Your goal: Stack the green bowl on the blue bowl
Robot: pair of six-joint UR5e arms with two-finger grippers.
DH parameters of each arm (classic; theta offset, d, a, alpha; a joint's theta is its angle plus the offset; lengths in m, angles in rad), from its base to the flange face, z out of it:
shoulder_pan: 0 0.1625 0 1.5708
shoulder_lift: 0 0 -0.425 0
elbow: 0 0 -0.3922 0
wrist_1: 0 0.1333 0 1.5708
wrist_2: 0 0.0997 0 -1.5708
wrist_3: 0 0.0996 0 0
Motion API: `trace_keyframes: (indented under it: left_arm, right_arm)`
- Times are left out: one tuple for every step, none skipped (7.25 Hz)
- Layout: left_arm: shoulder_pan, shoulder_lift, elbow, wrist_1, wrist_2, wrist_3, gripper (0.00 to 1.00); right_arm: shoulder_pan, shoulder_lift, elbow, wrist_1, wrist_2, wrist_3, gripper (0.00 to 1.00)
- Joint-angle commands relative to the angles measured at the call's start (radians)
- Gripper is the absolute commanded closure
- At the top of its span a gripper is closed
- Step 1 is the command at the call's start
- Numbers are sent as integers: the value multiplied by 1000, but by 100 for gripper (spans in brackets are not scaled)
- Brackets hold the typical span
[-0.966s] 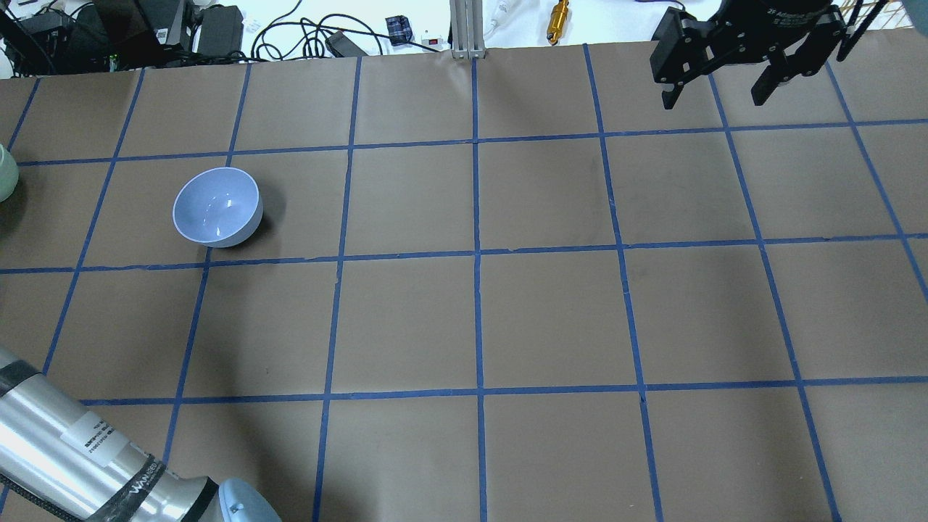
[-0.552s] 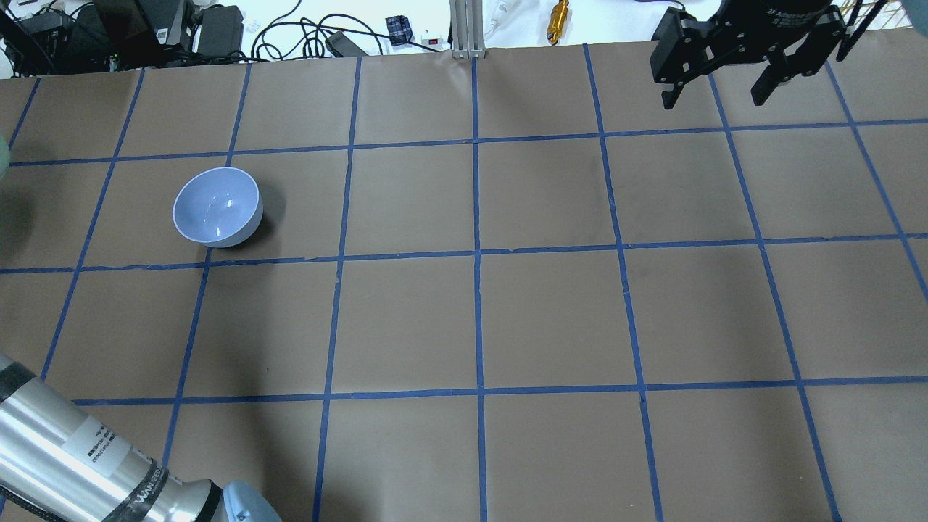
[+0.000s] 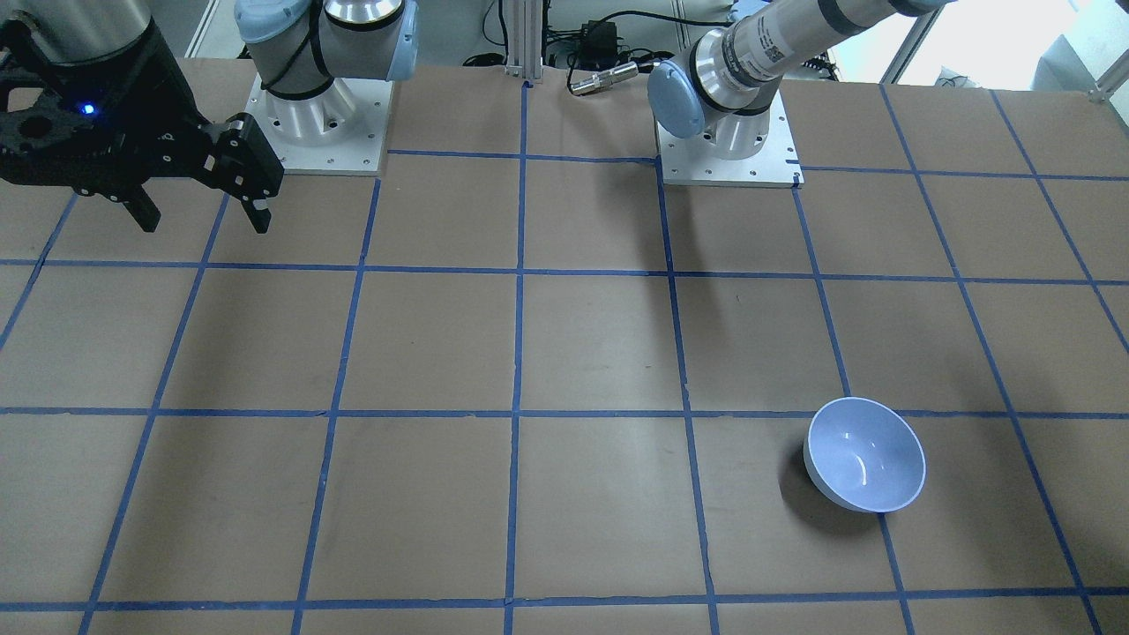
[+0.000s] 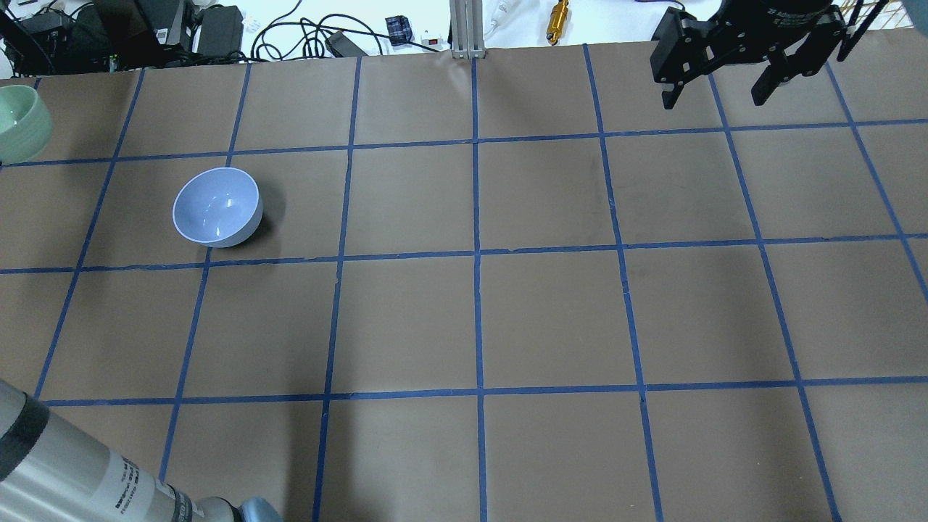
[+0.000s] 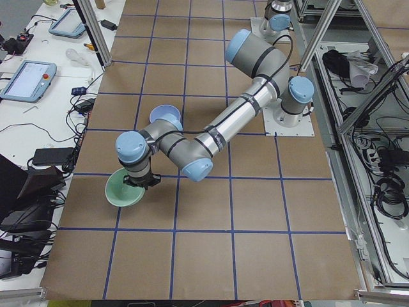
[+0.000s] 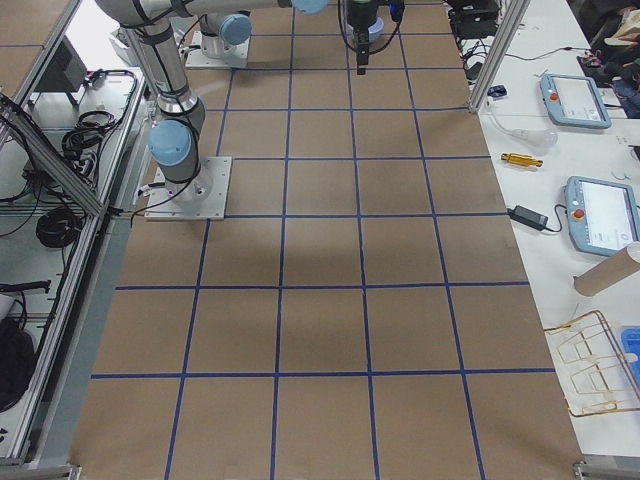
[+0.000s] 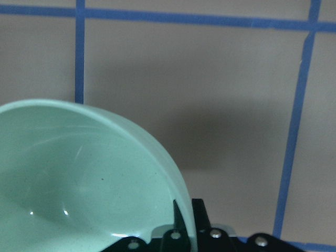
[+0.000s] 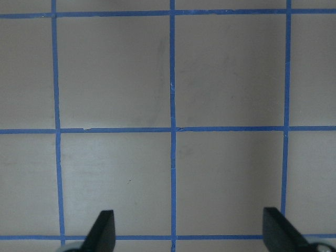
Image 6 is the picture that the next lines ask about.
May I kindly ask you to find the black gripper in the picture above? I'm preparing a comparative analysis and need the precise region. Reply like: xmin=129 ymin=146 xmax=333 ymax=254
xmin=346 ymin=0 xmax=405 ymax=75

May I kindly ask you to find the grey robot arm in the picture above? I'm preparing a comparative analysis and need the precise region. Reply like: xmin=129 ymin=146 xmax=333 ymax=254
xmin=199 ymin=12 xmax=252 ymax=59
xmin=98 ymin=1 xmax=328 ymax=206

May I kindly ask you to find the small blue device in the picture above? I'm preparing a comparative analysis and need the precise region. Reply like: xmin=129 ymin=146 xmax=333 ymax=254
xmin=487 ymin=85 xmax=508 ymax=99

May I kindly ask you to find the brass yellow tool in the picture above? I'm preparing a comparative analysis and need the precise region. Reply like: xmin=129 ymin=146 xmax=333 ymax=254
xmin=501 ymin=153 xmax=543 ymax=168

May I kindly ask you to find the far teach pendant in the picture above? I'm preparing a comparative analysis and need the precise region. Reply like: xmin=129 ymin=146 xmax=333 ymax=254
xmin=539 ymin=73 xmax=612 ymax=130

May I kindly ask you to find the teach pendant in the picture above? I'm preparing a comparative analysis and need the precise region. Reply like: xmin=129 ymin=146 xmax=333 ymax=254
xmin=564 ymin=176 xmax=639 ymax=256
xmin=539 ymin=73 xmax=612 ymax=130

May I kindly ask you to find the black power adapter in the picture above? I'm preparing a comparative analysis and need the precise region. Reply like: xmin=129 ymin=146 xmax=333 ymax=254
xmin=507 ymin=205 xmax=548 ymax=231

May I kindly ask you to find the near teach pendant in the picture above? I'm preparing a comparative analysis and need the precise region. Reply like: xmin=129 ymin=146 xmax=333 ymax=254
xmin=564 ymin=176 xmax=639 ymax=256

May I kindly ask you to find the cardboard tube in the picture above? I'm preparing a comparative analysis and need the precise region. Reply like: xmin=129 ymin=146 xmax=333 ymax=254
xmin=573 ymin=242 xmax=639 ymax=297

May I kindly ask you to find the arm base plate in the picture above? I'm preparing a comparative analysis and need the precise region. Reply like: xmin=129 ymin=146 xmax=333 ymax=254
xmin=144 ymin=156 xmax=232 ymax=221
xmin=185 ymin=30 xmax=250 ymax=69

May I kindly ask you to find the aluminium frame post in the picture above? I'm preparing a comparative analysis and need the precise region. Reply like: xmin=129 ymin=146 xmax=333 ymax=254
xmin=468 ymin=0 xmax=530 ymax=113

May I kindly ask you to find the gold wire rack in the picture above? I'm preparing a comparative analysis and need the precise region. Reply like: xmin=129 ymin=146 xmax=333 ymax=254
xmin=544 ymin=310 xmax=639 ymax=418

